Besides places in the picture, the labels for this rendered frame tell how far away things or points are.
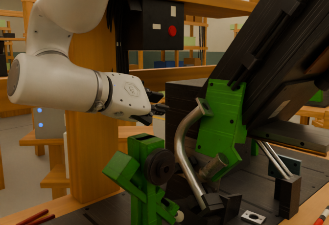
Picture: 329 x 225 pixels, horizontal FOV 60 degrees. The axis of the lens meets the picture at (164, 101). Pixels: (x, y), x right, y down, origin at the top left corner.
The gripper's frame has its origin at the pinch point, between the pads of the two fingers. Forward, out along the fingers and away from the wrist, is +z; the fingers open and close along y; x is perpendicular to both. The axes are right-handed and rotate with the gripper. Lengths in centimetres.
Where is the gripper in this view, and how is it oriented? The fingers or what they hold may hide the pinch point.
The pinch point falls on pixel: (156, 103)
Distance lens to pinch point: 67.6
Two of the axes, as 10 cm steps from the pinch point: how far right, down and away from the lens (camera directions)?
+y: -3.4, -7.9, 5.1
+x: -6.1, 6.0, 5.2
